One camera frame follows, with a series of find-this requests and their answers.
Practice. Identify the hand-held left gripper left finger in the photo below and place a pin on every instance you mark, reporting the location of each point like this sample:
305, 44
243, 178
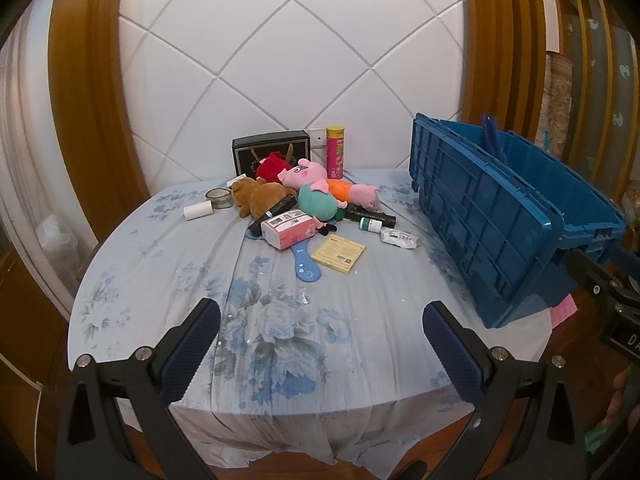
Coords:
192, 345

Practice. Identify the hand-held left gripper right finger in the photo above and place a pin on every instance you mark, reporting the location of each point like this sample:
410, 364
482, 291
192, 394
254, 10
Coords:
452, 355

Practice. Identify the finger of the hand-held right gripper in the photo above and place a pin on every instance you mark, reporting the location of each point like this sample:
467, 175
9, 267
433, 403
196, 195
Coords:
590, 272

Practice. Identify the blue plastic crate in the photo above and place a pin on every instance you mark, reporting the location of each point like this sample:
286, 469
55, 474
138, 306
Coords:
475, 220

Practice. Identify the blue hand mirror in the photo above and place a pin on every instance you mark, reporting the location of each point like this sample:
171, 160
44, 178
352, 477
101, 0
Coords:
306, 265

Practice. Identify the pink tissue pack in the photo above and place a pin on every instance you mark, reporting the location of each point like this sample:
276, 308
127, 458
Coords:
290, 230

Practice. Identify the yellow packet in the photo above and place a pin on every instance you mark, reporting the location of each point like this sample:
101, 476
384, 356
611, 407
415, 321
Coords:
337, 254

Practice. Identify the brown teddy bear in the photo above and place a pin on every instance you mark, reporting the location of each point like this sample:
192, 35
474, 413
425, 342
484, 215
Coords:
262, 195

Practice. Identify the pink pig plush teal shirt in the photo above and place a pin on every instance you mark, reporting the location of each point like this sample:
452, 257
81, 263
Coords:
320, 205

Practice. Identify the pink paper item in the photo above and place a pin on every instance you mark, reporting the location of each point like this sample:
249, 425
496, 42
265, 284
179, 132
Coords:
562, 310

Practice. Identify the green cloth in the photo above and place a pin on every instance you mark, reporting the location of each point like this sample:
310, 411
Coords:
597, 437

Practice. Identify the white plastic packet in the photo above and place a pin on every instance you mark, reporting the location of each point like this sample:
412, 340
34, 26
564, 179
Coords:
397, 237

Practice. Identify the white paper roll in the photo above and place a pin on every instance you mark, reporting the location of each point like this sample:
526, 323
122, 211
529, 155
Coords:
197, 210

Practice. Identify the small green-capped bottle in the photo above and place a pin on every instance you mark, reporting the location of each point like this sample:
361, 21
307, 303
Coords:
371, 225

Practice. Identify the black remote control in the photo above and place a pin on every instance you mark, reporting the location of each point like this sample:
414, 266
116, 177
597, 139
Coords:
280, 207

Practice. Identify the blue fuzzy stick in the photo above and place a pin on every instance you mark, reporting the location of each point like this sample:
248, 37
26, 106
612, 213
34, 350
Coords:
489, 135

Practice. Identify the clear plastic bag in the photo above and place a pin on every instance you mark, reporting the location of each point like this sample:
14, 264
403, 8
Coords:
57, 240

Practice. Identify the rolled patterned carpet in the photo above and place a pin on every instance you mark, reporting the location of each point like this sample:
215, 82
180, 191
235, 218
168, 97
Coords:
556, 100

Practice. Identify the red plush toy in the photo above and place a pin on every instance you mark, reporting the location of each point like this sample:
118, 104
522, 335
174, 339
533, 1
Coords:
272, 166

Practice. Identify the pink pig plush orange dress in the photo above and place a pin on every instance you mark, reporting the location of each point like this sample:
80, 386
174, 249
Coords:
342, 190

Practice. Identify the black gift box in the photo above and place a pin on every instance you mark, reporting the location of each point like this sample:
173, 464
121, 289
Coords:
270, 144

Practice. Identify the pink and yellow chips can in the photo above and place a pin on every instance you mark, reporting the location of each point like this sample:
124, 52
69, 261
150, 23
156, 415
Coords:
336, 155

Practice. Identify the white padded headboard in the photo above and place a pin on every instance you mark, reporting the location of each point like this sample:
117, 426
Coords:
250, 60

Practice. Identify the wooden headboard frame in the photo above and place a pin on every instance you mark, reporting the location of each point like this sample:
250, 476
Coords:
85, 110

